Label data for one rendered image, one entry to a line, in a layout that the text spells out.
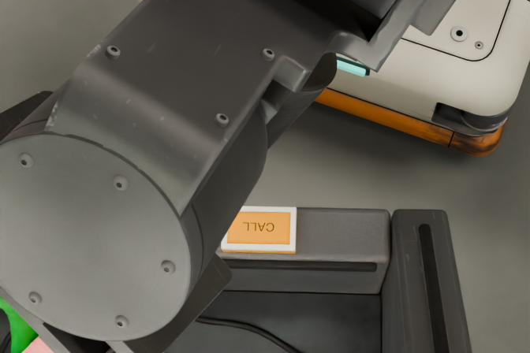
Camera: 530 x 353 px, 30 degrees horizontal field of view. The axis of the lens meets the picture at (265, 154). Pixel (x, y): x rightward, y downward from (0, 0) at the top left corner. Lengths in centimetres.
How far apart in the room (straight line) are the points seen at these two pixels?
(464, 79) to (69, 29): 75
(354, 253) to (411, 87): 82
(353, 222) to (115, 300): 46
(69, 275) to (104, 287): 1
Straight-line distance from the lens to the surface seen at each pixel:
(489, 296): 166
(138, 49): 22
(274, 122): 29
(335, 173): 168
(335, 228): 68
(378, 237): 68
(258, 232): 67
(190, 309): 35
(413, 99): 150
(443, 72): 146
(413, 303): 60
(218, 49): 23
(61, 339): 35
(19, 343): 43
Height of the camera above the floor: 161
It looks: 72 degrees down
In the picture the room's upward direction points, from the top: 10 degrees counter-clockwise
